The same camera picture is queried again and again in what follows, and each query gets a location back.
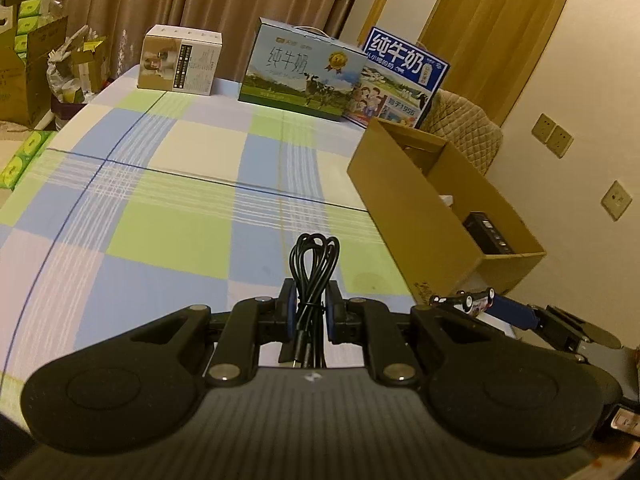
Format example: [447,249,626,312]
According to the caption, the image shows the wooden door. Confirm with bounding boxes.
[417,0,583,126]

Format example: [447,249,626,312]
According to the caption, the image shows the checkered tablecloth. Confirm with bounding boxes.
[0,62,516,416]

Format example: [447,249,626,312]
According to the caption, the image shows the brown curtain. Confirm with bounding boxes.
[42,0,373,81]

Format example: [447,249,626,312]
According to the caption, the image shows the black cable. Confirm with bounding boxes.
[277,232,342,371]

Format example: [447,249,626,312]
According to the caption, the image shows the quilted chair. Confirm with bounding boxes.
[420,89,504,177]

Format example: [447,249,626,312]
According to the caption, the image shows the beige product box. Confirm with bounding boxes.
[136,25,223,97]

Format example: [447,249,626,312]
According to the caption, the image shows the large open cardboard box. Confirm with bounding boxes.
[0,2,68,126]

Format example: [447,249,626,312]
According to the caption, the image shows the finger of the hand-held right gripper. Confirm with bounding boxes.
[485,294,540,331]

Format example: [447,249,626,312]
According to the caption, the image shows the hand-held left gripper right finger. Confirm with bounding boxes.
[326,281,501,386]

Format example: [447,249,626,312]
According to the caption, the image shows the small open cardboard box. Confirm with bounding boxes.
[70,35,108,93]

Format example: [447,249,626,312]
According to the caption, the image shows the blue milk carton box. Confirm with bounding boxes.
[342,26,451,130]

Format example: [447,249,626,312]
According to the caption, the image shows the small toy car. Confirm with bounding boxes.
[430,287,497,317]

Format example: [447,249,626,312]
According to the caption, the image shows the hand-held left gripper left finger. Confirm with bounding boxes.
[132,278,297,387]

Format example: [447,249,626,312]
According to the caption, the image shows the brown cardboard box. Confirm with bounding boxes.
[346,117,547,297]

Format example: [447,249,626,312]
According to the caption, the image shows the wooden board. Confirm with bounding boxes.
[357,0,387,48]

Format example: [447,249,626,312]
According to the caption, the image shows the black shaver box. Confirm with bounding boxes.
[462,211,515,256]

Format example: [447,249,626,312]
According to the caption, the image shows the dark bin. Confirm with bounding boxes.
[50,97,88,133]

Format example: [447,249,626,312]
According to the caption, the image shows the clear plastic bag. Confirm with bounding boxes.
[46,25,108,103]

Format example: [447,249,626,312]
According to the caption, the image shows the green milk carton box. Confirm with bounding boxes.
[237,16,368,122]

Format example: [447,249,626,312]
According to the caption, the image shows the wall socket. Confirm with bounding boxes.
[545,125,574,159]
[600,180,633,222]
[531,112,557,143]

